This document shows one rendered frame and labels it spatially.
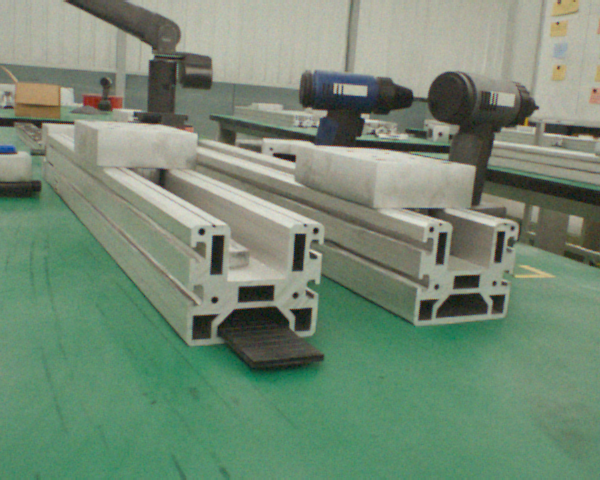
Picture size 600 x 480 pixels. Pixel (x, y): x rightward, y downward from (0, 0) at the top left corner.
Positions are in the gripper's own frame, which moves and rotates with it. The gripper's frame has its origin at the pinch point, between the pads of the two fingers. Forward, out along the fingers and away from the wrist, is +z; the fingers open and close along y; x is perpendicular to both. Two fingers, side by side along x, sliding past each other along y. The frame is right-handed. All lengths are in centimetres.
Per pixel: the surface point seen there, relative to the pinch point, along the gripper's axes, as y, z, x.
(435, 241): -4, -4, -98
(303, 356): -18, 2, -104
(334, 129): 13, -10, -50
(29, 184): -28.6, 1.0, -34.1
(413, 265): -5, -2, -97
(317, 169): -6, -7, -80
